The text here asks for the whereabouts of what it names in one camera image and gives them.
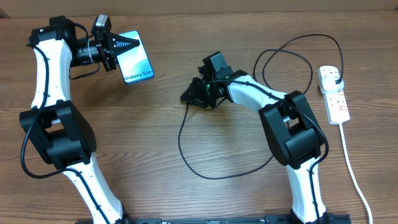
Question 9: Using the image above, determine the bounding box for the Samsung Galaxy smartphone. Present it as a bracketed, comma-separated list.
[117, 30, 154, 84]

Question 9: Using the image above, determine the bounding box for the black USB charging cable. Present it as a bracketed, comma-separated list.
[178, 34, 345, 180]

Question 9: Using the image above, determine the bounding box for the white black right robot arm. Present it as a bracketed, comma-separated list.
[180, 52, 328, 223]

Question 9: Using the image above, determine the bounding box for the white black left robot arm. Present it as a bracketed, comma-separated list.
[19, 15, 140, 223]

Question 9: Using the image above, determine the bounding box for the white charger plug adapter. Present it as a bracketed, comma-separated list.
[320, 77, 345, 94]

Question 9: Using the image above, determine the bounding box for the white power strip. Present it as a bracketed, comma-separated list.
[318, 65, 350, 125]

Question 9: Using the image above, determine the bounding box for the white power strip cord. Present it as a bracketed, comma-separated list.
[338, 123, 374, 224]

